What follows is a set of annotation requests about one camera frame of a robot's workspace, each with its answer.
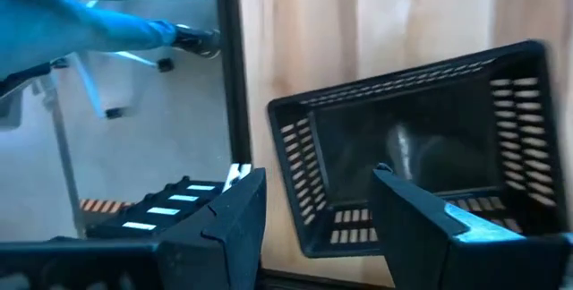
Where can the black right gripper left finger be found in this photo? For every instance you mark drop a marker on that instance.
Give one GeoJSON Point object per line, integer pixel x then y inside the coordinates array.
{"type": "Point", "coordinates": [224, 245]}

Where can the orange striped strip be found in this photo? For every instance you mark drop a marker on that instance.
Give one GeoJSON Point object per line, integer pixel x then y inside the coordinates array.
{"type": "Point", "coordinates": [100, 206]}

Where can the silver metal bracket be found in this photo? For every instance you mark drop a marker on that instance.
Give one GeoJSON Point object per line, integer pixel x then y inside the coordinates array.
{"type": "Point", "coordinates": [237, 173]}

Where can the black chair seat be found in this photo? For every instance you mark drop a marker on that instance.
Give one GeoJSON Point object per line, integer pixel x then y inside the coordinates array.
{"type": "Point", "coordinates": [22, 79]}

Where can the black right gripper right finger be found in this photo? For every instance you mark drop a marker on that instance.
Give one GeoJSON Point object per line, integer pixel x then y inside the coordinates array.
{"type": "Point", "coordinates": [430, 245]}

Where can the person's shoe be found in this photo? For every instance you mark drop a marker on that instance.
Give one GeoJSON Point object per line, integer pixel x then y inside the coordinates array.
{"type": "Point", "coordinates": [197, 41]}

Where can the white chair base with casters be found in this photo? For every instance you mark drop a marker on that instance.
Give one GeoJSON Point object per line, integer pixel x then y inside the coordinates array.
{"type": "Point", "coordinates": [91, 86]}

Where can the black plastic basket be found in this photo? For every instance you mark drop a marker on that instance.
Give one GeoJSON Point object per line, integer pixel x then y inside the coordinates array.
{"type": "Point", "coordinates": [447, 147]}

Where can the grey metal pole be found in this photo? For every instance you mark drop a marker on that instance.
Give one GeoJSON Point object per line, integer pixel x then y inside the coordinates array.
{"type": "Point", "coordinates": [65, 160]}

